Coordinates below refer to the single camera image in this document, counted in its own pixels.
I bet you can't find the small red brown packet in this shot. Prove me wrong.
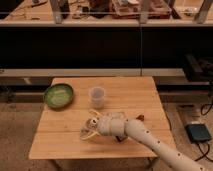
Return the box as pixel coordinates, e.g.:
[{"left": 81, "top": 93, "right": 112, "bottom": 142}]
[{"left": 136, "top": 115, "right": 145, "bottom": 121}]

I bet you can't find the clear plastic cup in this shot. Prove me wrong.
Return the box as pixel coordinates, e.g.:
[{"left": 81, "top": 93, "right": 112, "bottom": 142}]
[{"left": 89, "top": 87, "right": 105, "bottom": 109}]

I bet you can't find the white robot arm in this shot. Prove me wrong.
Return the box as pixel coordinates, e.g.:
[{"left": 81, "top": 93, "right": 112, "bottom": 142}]
[{"left": 80, "top": 109, "right": 208, "bottom": 171}]

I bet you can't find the green bowl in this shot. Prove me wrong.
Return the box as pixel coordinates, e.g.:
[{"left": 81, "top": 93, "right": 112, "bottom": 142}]
[{"left": 43, "top": 83, "right": 74, "bottom": 109}]

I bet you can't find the black cable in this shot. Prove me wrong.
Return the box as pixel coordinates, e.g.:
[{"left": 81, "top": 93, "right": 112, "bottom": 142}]
[{"left": 194, "top": 103, "right": 213, "bottom": 163}]

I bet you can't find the black foot pedal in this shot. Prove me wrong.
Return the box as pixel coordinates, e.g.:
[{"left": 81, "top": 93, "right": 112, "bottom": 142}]
[{"left": 185, "top": 124, "right": 212, "bottom": 143}]

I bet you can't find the dark snack bar packet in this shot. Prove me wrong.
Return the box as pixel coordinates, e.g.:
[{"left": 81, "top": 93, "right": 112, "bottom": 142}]
[{"left": 115, "top": 135, "right": 128, "bottom": 143}]

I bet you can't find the wooden table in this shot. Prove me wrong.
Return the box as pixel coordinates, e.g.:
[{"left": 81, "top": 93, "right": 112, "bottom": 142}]
[{"left": 29, "top": 77, "right": 175, "bottom": 159}]

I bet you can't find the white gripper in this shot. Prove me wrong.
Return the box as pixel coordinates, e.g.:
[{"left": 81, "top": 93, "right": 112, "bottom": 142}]
[{"left": 80, "top": 109, "right": 118, "bottom": 140}]

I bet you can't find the red tray on shelf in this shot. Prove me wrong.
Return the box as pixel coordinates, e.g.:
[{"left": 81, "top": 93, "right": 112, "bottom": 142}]
[{"left": 111, "top": 0, "right": 171, "bottom": 18}]

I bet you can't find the long workbench shelf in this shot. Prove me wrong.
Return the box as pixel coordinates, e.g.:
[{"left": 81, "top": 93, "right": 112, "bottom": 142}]
[{"left": 0, "top": 0, "right": 213, "bottom": 28}]

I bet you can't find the clear plastic bottle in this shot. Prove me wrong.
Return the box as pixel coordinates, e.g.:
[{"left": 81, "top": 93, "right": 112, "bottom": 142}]
[{"left": 80, "top": 117, "right": 99, "bottom": 135}]

